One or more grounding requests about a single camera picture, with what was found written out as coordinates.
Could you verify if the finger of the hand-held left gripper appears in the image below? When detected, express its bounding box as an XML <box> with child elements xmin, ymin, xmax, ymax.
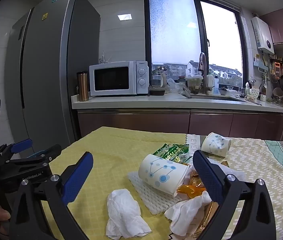
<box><xmin>0</xmin><ymin>138</ymin><xmax>33</xmax><ymax>160</ymax></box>
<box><xmin>28</xmin><ymin>143</ymin><xmax>62</xmax><ymax>165</ymax></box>

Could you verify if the white tissue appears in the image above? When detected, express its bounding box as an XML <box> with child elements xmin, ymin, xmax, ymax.
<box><xmin>106</xmin><ymin>189</ymin><xmax>152</xmax><ymax>239</ymax></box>
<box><xmin>164</xmin><ymin>191</ymin><xmax>212</xmax><ymax>236</ymax></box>

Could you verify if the small dotted paper cup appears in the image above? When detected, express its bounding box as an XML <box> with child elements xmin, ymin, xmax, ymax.
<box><xmin>201</xmin><ymin>132</ymin><xmax>231</xmax><ymax>159</ymax></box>

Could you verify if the white microwave oven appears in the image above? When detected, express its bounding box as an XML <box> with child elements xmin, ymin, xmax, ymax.
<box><xmin>89</xmin><ymin>60</ymin><xmax>149</xmax><ymax>97</ymax></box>

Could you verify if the white soap bottle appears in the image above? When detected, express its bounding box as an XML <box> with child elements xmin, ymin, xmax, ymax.
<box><xmin>206</xmin><ymin>71</ymin><xmax>215</xmax><ymax>94</ymax></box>

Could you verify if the beige patterned blanket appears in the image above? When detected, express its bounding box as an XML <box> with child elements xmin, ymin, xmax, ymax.
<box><xmin>186</xmin><ymin>134</ymin><xmax>283</xmax><ymax>240</ymax></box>

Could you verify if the pink wall cabinet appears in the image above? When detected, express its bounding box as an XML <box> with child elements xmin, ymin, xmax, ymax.
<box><xmin>260</xmin><ymin>8</ymin><xmax>283</xmax><ymax>45</ymax></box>

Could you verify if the kitchen counter with brown cabinets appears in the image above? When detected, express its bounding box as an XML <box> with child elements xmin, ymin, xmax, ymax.
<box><xmin>71</xmin><ymin>92</ymin><xmax>283</xmax><ymax>141</ymax></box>

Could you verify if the grey refrigerator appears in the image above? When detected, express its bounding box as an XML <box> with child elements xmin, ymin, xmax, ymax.
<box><xmin>5</xmin><ymin>0</ymin><xmax>101</xmax><ymax>160</ymax></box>

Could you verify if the jar with food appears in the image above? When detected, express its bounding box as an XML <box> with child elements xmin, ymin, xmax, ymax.
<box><xmin>186</xmin><ymin>74</ymin><xmax>203</xmax><ymax>93</ymax></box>

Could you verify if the white water heater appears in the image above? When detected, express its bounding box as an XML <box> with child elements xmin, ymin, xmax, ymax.
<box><xmin>251</xmin><ymin>17</ymin><xmax>275</xmax><ymax>54</ymax></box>

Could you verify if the large dotted paper cup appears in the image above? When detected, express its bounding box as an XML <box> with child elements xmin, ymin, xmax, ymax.
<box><xmin>138</xmin><ymin>154</ymin><xmax>191</xmax><ymax>197</ymax></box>

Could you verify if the glass kettle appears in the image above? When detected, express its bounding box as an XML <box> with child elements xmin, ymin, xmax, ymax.
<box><xmin>151</xmin><ymin>66</ymin><xmax>168</xmax><ymax>90</ymax></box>

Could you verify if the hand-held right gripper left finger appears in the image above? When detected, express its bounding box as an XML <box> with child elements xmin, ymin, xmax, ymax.
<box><xmin>8</xmin><ymin>151</ymin><xmax>94</xmax><ymax>240</ymax></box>

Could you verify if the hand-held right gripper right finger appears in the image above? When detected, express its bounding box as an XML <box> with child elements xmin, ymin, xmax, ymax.
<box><xmin>193</xmin><ymin>149</ymin><xmax>278</xmax><ymax>240</ymax></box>

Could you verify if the yellow tablecloth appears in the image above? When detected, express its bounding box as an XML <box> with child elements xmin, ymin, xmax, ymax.
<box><xmin>40</xmin><ymin>126</ymin><xmax>190</xmax><ymax>240</ymax></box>

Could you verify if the blue wall rack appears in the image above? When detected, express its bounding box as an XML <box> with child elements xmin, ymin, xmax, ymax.
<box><xmin>254</xmin><ymin>54</ymin><xmax>270</xmax><ymax>72</ymax></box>

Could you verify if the copper thermos flask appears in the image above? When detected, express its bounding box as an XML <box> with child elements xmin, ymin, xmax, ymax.
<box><xmin>76</xmin><ymin>71</ymin><xmax>89</xmax><ymax>102</ymax></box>

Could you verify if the dark framed window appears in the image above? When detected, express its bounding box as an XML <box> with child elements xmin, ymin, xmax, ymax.
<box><xmin>144</xmin><ymin>0</ymin><xmax>248</xmax><ymax>87</ymax></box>

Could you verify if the long orange peel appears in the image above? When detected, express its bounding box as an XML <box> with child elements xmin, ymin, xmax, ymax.
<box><xmin>176</xmin><ymin>184</ymin><xmax>207</xmax><ymax>198</ymax></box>

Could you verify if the gold snack bag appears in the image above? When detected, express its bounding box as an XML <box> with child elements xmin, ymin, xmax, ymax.
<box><xmin>188</xmin><ymin>170</ymin><xmax>220</xmax><ymax>238</ymax></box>

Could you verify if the metal kitchen faucet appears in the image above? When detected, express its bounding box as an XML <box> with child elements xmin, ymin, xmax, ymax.
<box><xmin>198</xmin><ymin>52</ymin><xmax>213</xmax><ymax>94</ymax></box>

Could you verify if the white foam net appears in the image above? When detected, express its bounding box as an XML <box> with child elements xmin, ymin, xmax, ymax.
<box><xmin>128</xmin><ymin>171</ymin><xmax>189</xmax><ymax>215</ymax></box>

